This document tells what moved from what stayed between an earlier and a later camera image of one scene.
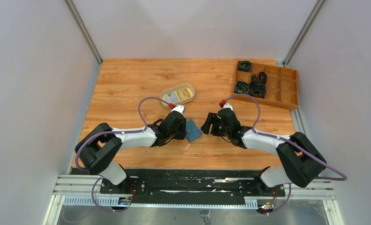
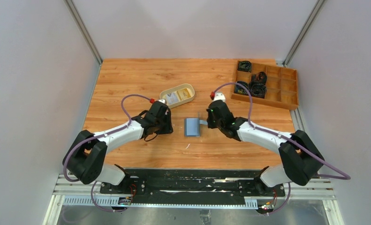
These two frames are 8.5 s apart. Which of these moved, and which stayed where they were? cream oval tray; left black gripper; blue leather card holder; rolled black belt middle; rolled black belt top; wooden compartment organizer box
Moved: left black gripper; blue leather card holder
Stayed: rolled black belt middle; rolled black belt top; wooden compartment organizer box; cream oval tray
